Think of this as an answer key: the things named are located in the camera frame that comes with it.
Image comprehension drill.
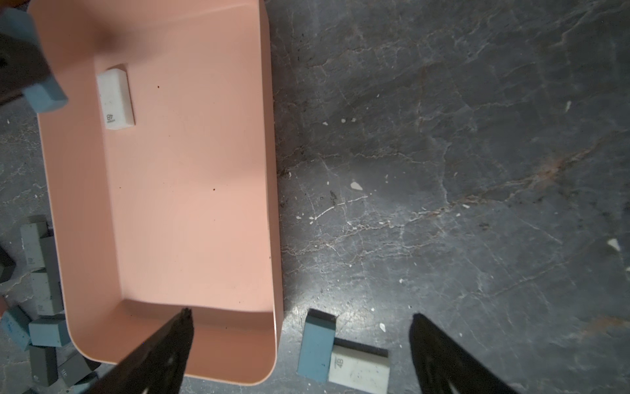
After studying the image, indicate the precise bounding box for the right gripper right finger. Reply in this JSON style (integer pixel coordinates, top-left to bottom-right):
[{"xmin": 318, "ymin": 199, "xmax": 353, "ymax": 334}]
[{"xmin": 409, "ymin": 314, "xmax": 515, "ymax": 393}]

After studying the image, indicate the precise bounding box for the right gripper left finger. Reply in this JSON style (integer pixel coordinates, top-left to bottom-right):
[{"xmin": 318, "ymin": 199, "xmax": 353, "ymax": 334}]
[{"xmin": 88, "ymin": 308, "xmax": 195, "ymax": 394}]

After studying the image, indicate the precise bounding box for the white eraser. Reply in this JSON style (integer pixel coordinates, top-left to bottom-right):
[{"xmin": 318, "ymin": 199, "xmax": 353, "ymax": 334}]
[
  {"xmin": 97, "ymin": 68, "xmax": 136, "ymax": 131},
  {"xmin": 328, "ymin": 338, "xmax": 390, "ymax": 394}
]

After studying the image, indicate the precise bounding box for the pink storage tray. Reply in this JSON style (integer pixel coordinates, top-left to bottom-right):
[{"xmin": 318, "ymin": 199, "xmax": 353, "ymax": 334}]
[{"xmin": 28, "ymin": 1, "xmax": 283, "ymax": 386}]

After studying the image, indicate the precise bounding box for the teal eraser near tray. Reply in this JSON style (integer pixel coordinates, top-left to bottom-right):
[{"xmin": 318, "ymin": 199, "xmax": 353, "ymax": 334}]
[{"xmin": 297, "ymin": 309, "xmax": 336, "ymax": 383}]

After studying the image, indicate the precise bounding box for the teal eraser top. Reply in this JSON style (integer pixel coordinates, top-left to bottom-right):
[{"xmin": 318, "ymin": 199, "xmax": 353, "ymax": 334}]
[{"xmin": 22, "ymin": 76, "xmax": 68, "ymax": 114}]

